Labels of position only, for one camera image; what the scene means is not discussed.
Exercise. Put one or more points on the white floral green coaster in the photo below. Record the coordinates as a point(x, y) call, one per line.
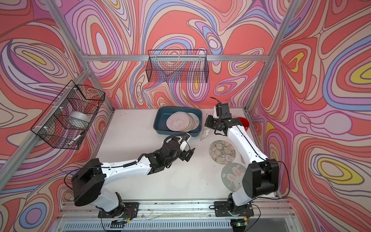
point(205, 133)

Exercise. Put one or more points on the teal plastic storage box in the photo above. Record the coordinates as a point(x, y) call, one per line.
point(164, 113)

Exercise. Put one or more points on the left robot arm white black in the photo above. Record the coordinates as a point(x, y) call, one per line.
point(88, 183)

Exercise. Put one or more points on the white green animal coaster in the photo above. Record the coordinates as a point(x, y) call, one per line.
point(222, 152)

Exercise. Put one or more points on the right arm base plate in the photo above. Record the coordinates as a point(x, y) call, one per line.
point(229, 209)

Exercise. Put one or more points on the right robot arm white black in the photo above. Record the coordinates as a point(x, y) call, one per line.
point(262, 174)

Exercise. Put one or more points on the white butterfly star coaster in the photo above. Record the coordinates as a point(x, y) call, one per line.
point(196, 120)

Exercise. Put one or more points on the red cup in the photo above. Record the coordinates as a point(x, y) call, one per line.
point(244, 122)

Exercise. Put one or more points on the white roll in basket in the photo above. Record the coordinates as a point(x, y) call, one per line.
point(77, 120)

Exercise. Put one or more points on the pale pink unicorn coaster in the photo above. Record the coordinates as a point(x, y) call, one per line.
point(179, 121)

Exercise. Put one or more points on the white marker in basket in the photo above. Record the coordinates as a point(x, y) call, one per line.
point(74, 140)

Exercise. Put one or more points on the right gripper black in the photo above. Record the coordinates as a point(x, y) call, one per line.
point(208, 123)

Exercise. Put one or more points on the black wire basket left wall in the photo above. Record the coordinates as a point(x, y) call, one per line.
point(54, 130)

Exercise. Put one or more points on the black wire basket back wall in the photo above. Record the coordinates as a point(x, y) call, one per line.
point(177, 66)

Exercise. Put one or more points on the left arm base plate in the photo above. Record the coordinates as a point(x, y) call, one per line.
point(127, 210)

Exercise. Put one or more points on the black wire basket wall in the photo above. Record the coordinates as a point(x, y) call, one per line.
point(177, 66)
point(54, 130)

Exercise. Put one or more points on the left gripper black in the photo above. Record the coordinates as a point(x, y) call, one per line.
point(184, 156)

